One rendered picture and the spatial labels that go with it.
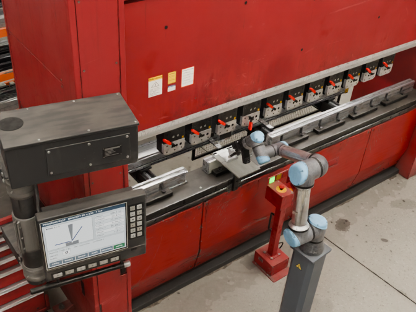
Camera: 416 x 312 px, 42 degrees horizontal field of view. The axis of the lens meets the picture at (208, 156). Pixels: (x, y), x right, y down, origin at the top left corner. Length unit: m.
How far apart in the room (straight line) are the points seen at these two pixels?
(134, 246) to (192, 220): 1.13
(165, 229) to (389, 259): 1.94
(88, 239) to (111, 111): 0.56
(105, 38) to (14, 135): 0.61
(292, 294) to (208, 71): 1.49
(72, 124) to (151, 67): 0.88
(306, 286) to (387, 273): 1.15
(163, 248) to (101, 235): 1.24
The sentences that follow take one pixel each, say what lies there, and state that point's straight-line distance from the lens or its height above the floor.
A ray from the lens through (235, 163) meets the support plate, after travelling 3.46.
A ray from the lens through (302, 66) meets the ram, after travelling 3.65.
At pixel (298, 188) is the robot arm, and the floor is 1.29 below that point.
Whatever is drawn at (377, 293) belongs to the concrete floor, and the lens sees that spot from 4.27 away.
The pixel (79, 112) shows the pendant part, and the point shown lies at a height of 1.95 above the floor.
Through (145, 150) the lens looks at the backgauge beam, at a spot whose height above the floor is 0.98.
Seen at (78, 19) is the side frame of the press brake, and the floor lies 2.20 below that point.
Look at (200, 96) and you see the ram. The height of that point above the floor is 1.50.
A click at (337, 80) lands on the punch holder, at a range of 4.03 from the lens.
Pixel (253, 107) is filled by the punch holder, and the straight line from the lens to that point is 3.48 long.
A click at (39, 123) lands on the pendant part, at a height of 1.95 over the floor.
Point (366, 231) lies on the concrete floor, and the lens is 4.72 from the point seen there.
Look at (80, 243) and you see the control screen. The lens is 2.33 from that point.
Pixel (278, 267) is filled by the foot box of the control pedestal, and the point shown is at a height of 0.06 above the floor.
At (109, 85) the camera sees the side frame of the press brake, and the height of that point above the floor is 1.87.
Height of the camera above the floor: 3.07
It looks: 36 degrees down
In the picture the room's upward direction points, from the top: 5 degrees clockwise
